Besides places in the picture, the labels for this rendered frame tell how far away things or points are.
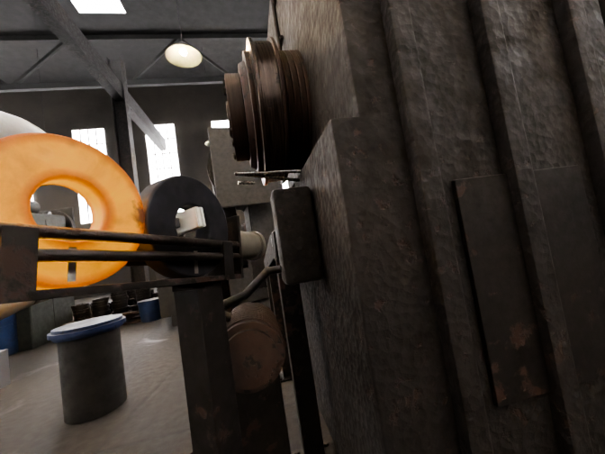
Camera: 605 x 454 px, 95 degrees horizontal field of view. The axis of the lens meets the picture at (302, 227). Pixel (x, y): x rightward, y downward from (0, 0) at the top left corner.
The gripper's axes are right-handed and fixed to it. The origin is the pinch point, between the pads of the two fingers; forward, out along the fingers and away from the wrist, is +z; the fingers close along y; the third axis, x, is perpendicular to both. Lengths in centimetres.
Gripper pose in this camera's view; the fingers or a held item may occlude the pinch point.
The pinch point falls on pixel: (184, 222)
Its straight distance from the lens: 46.0
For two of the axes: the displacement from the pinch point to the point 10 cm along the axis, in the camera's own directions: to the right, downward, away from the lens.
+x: -2.3, -9.7, 1.0
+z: 8.8, -2.5, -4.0
